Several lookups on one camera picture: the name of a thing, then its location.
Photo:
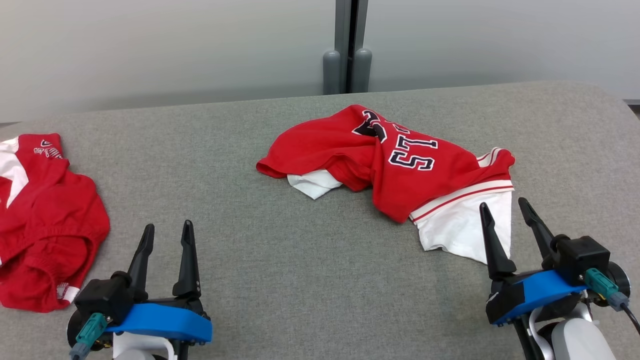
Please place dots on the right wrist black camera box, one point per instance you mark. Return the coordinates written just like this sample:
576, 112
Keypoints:
580, 257

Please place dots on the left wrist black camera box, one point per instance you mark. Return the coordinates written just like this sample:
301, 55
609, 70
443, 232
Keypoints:
102, 297

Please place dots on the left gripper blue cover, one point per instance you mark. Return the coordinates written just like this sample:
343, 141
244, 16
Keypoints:
160, 320

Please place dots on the red white basketball jersey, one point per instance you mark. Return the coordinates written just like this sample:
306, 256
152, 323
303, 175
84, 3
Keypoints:
400, 185

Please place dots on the red basketball shorts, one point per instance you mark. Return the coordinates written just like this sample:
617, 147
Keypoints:
50, 225

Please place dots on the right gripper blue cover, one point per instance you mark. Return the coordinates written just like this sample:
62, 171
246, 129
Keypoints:
535, 292

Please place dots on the grey partition post two feet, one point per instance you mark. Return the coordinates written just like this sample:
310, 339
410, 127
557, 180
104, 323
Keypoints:
347, 40

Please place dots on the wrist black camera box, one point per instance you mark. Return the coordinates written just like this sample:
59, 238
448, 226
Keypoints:
580, 257
102, 297

